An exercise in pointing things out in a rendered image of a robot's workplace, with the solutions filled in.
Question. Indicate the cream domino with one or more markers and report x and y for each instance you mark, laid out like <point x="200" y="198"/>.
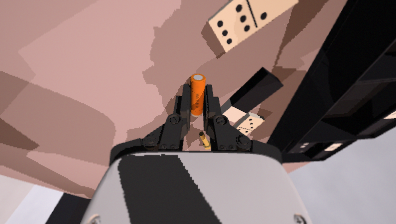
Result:
<point x="238" y="19"/>
<point x="249" y="122"/>

